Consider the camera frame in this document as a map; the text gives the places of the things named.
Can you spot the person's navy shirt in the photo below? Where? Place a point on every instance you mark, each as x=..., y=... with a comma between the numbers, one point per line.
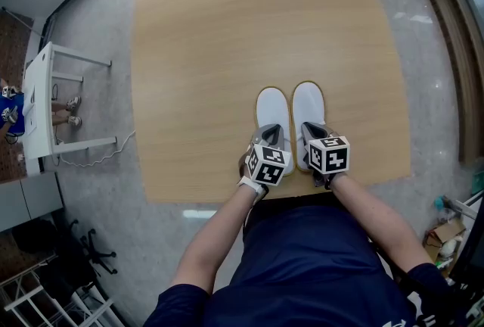
x=310, y=272

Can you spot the white shelf rack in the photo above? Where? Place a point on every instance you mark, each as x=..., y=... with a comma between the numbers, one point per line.
x=22, y=298

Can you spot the teal small container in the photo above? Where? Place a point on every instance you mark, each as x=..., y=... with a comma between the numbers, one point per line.
x=439, y=203

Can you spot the cardboard box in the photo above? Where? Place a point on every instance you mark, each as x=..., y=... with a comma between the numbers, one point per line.
x=450, y=231

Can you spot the white paper stack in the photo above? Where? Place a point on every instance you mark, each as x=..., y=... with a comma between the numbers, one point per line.
x=29, y=102

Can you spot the white slipper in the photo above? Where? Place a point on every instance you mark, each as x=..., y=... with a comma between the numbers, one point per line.
x=308, y=102
x=272, y=108

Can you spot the white paper sheet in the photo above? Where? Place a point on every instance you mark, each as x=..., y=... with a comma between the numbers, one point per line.
x=30, y=125

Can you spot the person's left forearm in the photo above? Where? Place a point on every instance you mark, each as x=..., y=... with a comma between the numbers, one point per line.
x=215, y=238

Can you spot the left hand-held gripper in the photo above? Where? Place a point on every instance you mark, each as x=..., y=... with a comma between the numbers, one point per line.
x=268, y=166

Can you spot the brown wooden boards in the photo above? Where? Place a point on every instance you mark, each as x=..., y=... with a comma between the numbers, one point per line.
x=461, y=72

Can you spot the person's right forearm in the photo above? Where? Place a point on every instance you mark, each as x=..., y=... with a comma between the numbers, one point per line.
x=378, y=219

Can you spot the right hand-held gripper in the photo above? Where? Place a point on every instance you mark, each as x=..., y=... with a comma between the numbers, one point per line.
x=329, y=155

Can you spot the black office chair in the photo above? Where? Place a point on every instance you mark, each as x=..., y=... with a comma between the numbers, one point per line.
x=34, y=236

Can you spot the wooden table with white legs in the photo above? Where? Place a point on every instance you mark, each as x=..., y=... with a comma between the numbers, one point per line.
x=227, y=53

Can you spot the white desk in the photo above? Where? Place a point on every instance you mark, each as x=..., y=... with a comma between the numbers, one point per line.
x=39, y=151

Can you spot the white cabinet with red mark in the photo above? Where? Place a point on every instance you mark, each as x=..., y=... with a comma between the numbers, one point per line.
x=30, y=200

